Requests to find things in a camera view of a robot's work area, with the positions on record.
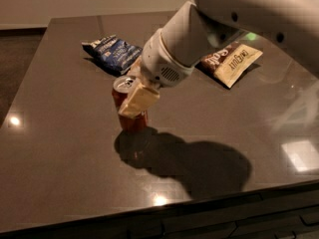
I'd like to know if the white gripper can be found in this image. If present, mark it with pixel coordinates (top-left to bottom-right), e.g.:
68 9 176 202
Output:
119 28 194 119

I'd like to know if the red coke can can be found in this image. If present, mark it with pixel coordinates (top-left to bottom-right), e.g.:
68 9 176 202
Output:
112 76 148 132

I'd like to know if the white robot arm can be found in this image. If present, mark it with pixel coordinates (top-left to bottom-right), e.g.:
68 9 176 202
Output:
119 0 319 118

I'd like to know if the blue chip bag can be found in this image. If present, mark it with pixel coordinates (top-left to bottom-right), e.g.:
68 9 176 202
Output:
82 35 143 76

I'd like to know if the brown and cream snack bag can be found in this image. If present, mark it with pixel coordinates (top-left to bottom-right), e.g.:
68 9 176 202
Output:
196 42 262 89

